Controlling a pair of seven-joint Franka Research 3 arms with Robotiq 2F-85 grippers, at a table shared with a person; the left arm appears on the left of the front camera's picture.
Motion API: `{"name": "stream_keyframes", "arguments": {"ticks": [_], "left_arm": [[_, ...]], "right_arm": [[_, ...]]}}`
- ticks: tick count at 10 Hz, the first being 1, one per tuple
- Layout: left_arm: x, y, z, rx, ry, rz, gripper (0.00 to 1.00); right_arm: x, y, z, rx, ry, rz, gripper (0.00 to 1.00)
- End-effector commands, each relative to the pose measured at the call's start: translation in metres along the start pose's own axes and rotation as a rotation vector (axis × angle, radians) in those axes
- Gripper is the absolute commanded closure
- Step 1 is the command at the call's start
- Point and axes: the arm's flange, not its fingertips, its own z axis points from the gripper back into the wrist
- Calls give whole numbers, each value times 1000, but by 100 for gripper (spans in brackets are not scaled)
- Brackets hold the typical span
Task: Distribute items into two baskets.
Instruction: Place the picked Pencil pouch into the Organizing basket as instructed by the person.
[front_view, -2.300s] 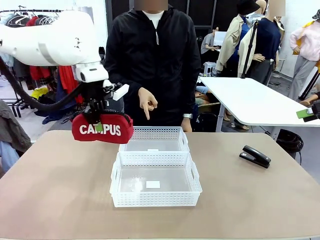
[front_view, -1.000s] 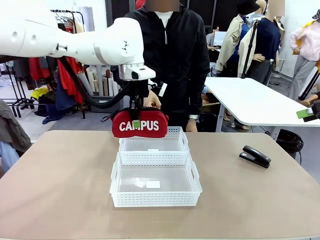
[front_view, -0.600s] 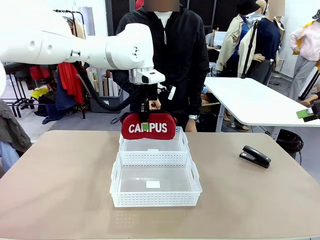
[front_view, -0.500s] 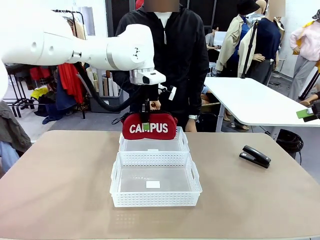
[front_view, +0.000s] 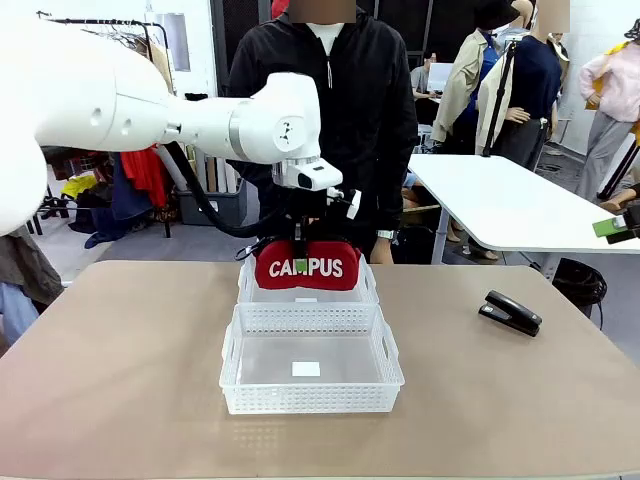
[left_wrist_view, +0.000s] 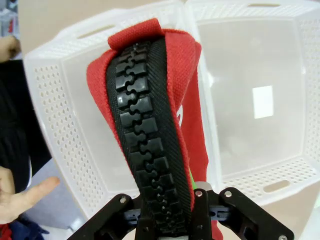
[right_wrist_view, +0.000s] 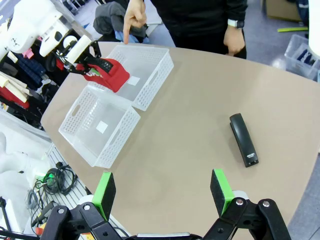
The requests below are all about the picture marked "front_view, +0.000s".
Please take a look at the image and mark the white monitor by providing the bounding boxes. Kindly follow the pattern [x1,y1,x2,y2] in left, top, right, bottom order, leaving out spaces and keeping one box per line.
[428,62,454,92]

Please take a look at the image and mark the white perforated plastic basket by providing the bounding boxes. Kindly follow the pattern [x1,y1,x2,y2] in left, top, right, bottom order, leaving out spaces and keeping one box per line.
[236,257,380,306]
[218,301,405,415]

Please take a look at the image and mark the mannequin in navy top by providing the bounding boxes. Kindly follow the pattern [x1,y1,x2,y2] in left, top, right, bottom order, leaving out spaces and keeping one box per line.
[477,0,571,171]

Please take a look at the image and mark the white background table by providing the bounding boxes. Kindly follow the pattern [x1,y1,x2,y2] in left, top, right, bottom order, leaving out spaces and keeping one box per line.
[407,153,640,274]

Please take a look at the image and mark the hanging red dress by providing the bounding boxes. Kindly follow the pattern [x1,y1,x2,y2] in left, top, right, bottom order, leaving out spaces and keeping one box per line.
[119,148,169,209]

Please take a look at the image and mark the person's left forearm black sleeve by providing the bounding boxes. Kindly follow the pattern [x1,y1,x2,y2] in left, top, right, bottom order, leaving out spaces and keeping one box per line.
[372,149,419,237]

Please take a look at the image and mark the mannequin in beige trench coat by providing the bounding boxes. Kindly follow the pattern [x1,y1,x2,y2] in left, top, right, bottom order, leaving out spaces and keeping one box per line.
[432,0,521,156]

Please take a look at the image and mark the red CAMPUS pouch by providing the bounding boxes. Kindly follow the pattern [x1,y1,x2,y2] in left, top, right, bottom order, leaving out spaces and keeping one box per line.
[253,239,362,292]

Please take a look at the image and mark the black cable bundle under table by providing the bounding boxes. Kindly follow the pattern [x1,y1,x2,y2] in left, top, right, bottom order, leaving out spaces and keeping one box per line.
[552,257,609,307]

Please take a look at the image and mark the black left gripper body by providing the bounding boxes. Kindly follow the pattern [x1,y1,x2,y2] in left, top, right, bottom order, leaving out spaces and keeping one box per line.
[287,187,335,236]

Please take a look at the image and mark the seated person in grey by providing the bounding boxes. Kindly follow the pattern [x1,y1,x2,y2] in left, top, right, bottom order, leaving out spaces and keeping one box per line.
[409,52,444,102]

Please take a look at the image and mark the grey-brown draped garment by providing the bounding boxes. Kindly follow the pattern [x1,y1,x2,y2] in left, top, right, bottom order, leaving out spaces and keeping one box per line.
[0,228,65,307]

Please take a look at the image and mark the black metal clothes rack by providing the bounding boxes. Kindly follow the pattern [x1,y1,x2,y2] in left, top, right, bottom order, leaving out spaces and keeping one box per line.
[37,9,174,239]

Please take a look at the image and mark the person's left hand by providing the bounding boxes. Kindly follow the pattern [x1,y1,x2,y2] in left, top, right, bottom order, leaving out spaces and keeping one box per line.
[368,239,395,266]

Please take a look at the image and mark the person in black jacket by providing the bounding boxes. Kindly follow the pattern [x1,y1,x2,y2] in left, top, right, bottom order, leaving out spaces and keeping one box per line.
[227,0,419,266]

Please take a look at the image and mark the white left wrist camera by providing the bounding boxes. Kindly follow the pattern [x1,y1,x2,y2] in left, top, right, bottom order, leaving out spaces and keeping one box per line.
[325,185,362,220]

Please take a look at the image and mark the black stapler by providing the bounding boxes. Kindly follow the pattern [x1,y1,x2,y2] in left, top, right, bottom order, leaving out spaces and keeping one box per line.
[478,289,544,338]

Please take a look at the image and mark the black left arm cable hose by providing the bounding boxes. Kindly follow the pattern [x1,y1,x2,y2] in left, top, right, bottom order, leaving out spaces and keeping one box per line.
[152,142,296,239]

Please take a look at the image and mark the mannequin in pink hoodie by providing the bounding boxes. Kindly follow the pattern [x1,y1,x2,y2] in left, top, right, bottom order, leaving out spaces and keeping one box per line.
[578,39,640,196]

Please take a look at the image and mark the yellow garment on floor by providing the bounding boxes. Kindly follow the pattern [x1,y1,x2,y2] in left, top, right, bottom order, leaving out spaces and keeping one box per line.
[61,174,109,202]

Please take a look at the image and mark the black storage crate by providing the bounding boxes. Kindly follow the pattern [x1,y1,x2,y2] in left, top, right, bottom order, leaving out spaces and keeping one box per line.
[177,177,247,227]

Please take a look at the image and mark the hanging beige coat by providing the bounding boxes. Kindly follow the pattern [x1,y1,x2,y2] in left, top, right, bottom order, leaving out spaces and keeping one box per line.
[132,37,174,96]

